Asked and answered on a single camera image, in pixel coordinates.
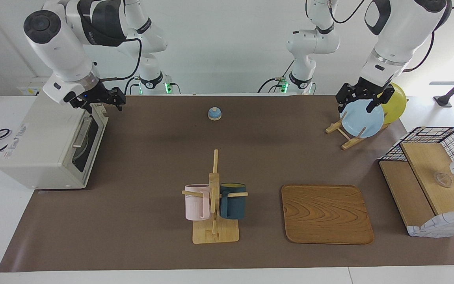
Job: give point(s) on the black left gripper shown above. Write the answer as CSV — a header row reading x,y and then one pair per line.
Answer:
x,y
359,91

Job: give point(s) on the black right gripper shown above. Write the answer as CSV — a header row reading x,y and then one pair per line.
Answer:
x,y
91,94

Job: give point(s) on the toaster oven glass door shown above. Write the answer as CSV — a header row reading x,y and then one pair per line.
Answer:
x,y
97,134

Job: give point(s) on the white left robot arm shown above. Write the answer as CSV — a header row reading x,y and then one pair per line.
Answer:
x,y
392,35

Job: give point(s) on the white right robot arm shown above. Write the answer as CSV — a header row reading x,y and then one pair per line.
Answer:
x,y
57,47

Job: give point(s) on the beige toaster oven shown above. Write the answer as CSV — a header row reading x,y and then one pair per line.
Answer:
x,y
34,138

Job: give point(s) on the light blue plate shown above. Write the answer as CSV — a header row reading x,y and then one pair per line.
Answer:
x,y
363,120

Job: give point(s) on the wooden plate rack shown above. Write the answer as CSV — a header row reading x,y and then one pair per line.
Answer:
x,y
349,142

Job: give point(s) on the yellow plate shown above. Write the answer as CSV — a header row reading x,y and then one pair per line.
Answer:
x,y
396,104

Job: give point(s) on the white power box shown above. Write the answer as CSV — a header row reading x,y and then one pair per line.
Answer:
x,y
30,85

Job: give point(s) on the small blue bell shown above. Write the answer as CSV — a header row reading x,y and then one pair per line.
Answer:
x,y
214,114

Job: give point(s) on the small clear glass dish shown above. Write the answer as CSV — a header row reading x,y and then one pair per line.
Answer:
x,y
443,180

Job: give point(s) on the wooden serving tray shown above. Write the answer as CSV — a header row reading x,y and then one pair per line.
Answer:
x,y
325,215

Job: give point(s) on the brown table mat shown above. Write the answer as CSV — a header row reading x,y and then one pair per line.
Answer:
x,y
152,221

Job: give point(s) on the pink mug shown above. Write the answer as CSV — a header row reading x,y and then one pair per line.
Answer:
x,y
195,203

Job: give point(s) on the white checked cloth liner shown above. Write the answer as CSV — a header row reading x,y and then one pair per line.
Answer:
x,y
440,227

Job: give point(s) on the dark blue mug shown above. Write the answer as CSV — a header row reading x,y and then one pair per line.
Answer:
x,y
233,203

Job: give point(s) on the wooden mug tree stand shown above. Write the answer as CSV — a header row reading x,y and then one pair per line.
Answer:
x,y
215,232

